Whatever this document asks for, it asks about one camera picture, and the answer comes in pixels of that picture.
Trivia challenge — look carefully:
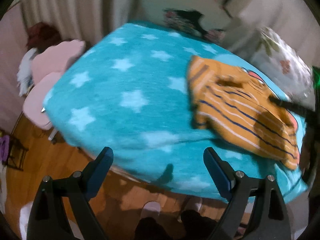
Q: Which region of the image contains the mustard striped small sweater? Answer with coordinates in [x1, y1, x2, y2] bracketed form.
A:
[188, 55, 300, 170]

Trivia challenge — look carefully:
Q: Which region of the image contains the pink slipper right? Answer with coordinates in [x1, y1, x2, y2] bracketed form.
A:
[177, 196, 203, 223]

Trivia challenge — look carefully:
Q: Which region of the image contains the pink slipper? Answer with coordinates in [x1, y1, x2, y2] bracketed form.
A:
[140, 201, 161, 220]
[177, 196, 203, 223]

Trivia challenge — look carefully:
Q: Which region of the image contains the pink slipper left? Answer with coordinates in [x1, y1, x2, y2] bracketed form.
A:
[140, 201, 161, 220]

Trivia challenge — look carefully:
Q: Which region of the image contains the white floral pillow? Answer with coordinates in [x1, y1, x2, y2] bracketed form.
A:
[250, 27, 315, 110]

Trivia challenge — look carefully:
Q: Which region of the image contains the turquoise star cartoon blanket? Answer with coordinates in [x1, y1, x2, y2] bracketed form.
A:
[40, 22, 308, 202]

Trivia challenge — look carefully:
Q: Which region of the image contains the pink cloud chair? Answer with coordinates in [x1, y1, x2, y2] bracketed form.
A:
[22, 40, 86, 144]

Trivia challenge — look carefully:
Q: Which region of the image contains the dark red cloth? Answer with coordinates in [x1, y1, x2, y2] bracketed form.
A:
[27, 22, 62, 52]

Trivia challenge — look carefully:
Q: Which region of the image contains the cream pillow with black print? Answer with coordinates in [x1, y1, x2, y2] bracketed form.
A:
[138, 0, 246, 44]

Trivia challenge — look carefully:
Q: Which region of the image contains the beige curtain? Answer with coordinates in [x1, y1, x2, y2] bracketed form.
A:
[20, 0, 134, 44]

